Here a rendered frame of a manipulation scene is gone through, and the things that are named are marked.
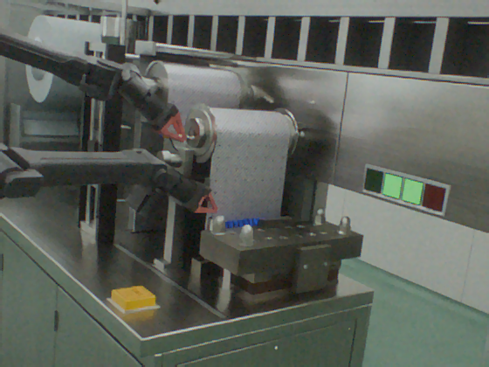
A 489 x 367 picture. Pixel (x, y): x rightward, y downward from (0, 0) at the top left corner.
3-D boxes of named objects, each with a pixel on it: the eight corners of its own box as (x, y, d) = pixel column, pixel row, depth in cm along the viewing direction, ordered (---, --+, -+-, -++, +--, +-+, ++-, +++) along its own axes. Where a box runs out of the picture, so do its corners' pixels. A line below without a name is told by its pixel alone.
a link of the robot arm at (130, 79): (113, 89, 132) (133, 72, 132) (111, 79, 138) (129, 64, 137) (134, 111, 136) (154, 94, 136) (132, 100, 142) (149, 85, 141)
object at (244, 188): (204, 231, 148) (211, 157, 144) (278, 224, 163) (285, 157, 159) (206, 231, 147) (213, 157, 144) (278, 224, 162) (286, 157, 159)
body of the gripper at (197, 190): (197, 212, 139) (174, 198, 134) (175, 202, 146) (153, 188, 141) (211, 189, 140) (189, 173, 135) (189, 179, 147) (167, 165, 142)
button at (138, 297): (110, 300, 128) (111, 289, 128) (141, 294, 132) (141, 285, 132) (125, 312, 123) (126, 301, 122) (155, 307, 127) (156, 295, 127)
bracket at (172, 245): (152, 263, 154) (161, 146, 148) (174, 260, 158) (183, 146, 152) (161, 269, 151) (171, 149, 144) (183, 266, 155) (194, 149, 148)
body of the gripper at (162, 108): (161, 129, 137) (140, 107, 133) (143, 125, 145) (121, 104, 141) (179, 108, 139) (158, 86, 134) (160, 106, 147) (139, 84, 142)
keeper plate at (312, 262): (290, 291, 143) (296, 247, 141) (320, 285, 149) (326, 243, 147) (297, 294, 141) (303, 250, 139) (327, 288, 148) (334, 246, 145)
